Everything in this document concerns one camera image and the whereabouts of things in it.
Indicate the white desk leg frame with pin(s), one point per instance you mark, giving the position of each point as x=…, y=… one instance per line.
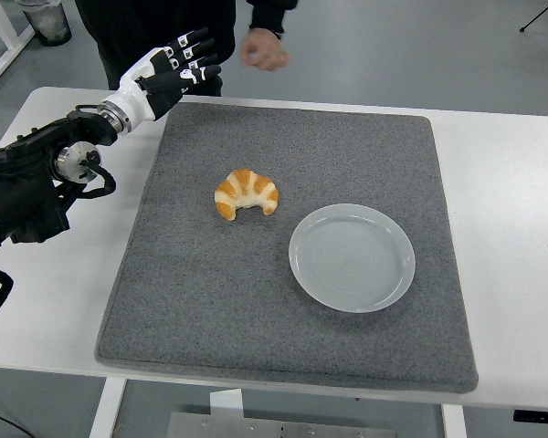
x=9, y=41

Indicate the black tripod leg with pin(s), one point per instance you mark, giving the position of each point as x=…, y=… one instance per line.
x=541, y=16

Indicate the person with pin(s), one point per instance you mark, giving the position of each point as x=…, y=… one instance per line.
x=141, y=27

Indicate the person's hand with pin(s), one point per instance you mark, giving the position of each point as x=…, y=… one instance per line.
x=265, y=52

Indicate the white paper label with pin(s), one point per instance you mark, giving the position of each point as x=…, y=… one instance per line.
x=226, y=403

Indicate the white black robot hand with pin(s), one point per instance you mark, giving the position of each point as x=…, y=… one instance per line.
x=134, y=98

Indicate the black table control box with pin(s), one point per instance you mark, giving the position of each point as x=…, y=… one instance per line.
x=539, y=415

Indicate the orange white croissant bread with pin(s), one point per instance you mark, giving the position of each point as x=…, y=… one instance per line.
x=246, y=187

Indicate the grey felt mat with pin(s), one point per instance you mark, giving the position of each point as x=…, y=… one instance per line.
x=210, y=296

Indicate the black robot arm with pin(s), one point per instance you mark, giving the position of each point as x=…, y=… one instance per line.
x=23, y=182

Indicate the white table leg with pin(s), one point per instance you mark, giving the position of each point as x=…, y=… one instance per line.
x=454, y=422
x=106, y=410

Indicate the light grey round plate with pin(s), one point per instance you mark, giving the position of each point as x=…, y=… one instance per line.
x=351, y=260

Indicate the dark waste bin with bag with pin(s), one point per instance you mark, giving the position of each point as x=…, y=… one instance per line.
x=50, y=23

